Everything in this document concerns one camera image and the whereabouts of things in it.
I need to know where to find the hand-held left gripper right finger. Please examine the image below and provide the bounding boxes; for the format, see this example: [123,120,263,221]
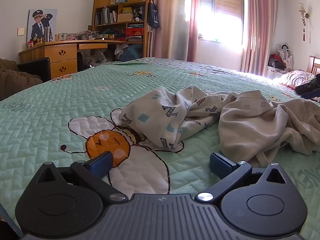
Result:
[196,152,288,203]

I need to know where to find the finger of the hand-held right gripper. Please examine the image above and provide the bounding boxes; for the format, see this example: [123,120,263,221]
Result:
[301,89,320,100]
[295,76,320,95]

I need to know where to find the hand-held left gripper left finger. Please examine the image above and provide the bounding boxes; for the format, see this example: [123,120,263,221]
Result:
[35,151,128,203]

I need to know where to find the white printed long-sleeve shirt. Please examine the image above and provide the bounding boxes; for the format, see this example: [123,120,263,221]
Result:
[119,85,320,168]

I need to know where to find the floral pink pillow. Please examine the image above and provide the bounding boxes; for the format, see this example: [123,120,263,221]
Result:
[272,70,318,90]

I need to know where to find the wooden headboard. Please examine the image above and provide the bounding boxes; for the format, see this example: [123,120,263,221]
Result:
[305,55,320,75]

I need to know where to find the white storage box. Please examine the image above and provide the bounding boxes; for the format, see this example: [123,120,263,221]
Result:
[266,65,285,79]

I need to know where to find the heap of shopping bags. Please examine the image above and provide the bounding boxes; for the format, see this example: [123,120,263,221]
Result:
[269,44,293,73]

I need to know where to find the green quilted bee bedspread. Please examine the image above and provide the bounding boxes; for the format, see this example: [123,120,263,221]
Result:
[0,57,320,230]

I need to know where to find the clear plastic bags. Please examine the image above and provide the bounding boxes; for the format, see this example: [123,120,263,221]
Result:
[85,50,113,67]

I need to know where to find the window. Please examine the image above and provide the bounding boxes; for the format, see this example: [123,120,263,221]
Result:
[199,0,244,44]

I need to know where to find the blue bag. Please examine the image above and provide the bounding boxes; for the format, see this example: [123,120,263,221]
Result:
[117,44,144,62]

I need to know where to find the wooden desk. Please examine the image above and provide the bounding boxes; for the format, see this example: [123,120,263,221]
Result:
[19,39,144,80]

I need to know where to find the black chair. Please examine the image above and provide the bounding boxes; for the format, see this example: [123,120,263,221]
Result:
[17,57,52,82]

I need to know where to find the brown sofa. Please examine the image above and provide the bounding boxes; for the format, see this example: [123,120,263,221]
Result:
[0,58,43,102]

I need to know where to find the desk photo frames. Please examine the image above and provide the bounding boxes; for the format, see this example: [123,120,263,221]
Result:
[54,32,78,41]

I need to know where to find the red box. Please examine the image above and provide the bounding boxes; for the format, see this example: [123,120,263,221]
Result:
[125,27,145,37]

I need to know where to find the row of books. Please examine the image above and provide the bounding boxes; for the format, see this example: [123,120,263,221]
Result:
[94,7,117,26]

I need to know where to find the cardboard box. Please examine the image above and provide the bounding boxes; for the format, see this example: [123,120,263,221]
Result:
[117,12,134,23]

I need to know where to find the navy tote bag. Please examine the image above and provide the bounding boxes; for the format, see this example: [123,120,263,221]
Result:
[147,0,160,29]

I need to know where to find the wall lamp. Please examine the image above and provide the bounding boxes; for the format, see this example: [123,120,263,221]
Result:
[298,3,310,19]

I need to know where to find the wall poster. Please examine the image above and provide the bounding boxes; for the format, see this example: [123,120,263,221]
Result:
[27,9,57,49]

